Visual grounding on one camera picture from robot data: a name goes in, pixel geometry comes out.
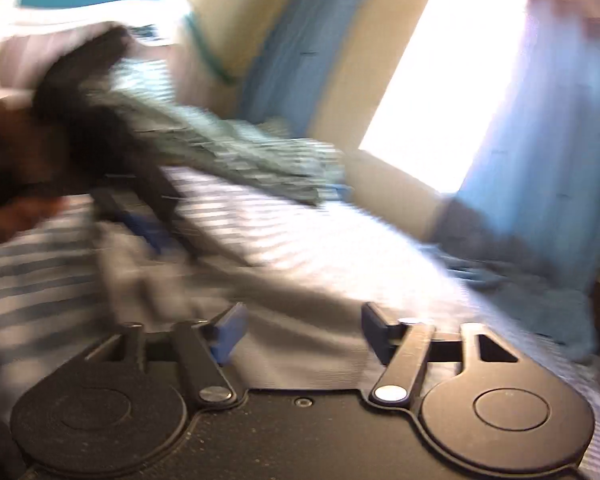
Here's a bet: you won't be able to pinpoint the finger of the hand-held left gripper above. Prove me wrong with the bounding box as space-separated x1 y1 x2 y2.
140 170 208 263
94 187 172 257

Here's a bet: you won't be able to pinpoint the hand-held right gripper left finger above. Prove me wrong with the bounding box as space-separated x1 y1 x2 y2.
84 302 249 407

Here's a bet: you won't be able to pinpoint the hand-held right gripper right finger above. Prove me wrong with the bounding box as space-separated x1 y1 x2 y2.
361 302 522 407

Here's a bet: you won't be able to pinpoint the grey pants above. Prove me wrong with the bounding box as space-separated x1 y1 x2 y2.
94 217 433 392

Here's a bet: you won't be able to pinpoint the person's left hand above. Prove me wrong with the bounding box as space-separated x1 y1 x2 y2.
0 102 75 245

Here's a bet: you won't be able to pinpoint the green checked quilt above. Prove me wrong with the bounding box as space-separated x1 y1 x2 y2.
100 57 353 207

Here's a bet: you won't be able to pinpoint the striped headboard with teal trim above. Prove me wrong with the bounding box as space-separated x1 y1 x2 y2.
0 0 237 111

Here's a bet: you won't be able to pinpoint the blue checked bed sheet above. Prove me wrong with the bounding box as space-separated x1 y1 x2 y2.
0 162 600 480

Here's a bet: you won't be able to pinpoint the blue blanket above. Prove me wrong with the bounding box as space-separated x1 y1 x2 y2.
422 199 600 363

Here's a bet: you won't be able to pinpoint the narrow blue star curtain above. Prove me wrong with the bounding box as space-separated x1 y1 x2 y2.
239 0 386 137

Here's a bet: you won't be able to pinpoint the bright window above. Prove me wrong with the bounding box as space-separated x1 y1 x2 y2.
358 0 530 195

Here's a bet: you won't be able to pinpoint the wide blue star curtain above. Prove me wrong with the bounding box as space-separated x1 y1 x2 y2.
430 0 600 293

